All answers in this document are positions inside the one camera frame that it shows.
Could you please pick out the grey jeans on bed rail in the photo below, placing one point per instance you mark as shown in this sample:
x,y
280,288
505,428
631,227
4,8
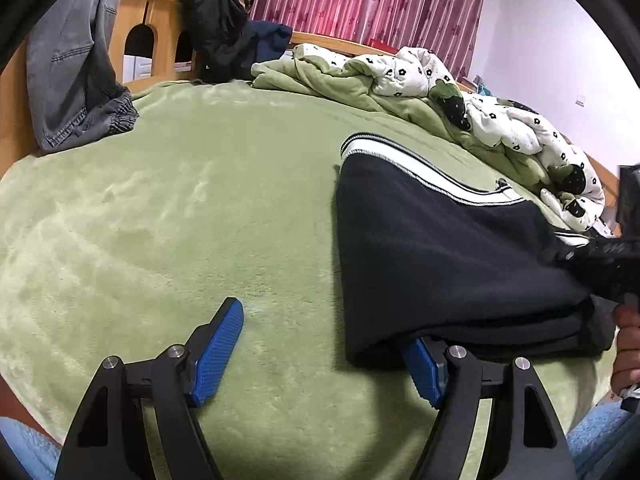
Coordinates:
x,y
73,94

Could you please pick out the black jacket on bed rail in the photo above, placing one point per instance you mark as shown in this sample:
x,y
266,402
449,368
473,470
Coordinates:
x,y
222,38

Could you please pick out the red chair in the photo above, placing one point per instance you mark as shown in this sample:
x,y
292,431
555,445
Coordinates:
x,y
377,44

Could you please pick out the black sweatpants with white stripe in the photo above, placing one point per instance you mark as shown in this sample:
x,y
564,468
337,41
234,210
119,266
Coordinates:
x,y
423,254

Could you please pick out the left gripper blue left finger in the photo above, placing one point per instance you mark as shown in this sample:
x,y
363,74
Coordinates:
x,y
107,439

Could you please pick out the navy blue garment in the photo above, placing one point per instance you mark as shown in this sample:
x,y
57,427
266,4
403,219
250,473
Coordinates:
x,y
271,40

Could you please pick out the green plush bed blanket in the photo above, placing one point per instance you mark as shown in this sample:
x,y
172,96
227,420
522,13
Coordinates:
x,y
125,245

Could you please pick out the wooden bed frame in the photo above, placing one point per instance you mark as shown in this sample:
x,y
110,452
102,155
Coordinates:
x,y
164,21

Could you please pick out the person's right hand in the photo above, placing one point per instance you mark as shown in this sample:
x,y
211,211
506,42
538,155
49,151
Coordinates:
x,y
626,368

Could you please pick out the white floral quilt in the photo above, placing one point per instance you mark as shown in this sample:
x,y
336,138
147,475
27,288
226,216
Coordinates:
x,y
494,122

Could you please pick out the red patterned curtains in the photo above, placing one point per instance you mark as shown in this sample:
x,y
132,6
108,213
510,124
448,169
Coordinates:
x,y
446,27

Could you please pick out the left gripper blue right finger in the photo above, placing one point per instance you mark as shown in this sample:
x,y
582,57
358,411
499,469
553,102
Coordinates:
x,y
524,438

